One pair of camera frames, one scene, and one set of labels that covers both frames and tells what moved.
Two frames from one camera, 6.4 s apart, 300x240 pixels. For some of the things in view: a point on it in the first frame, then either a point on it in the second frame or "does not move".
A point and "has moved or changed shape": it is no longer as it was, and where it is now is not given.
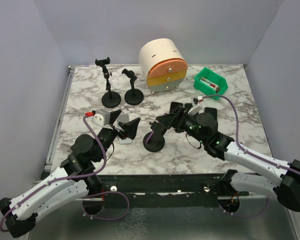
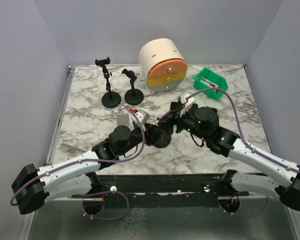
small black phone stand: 154,141 has moved or changed shape
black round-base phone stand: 133,96 does not move
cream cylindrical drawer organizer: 164,64 does not move
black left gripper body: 121,134 → 148,139
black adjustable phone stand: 110,99 does not move
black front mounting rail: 161,190 does not move
